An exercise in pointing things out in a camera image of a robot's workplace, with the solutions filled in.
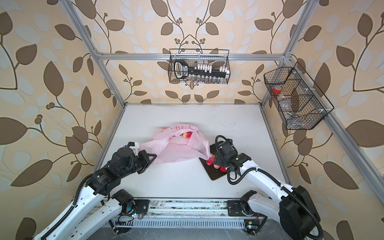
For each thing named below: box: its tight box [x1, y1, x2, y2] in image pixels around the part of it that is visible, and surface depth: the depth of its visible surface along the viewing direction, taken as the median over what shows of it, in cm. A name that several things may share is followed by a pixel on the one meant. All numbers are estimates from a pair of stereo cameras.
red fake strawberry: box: [206, 157, 215, 166], surface depth 88 cm
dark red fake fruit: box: [219, 166, 227, 173], surface depth 86 cm
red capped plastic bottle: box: [272, 85, 283, 96], surface depth 89 cm
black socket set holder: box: [174, 59, 230, 79], surface depth 85 cm
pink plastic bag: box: [139, 124, 212, 165], surface depth 88 cm
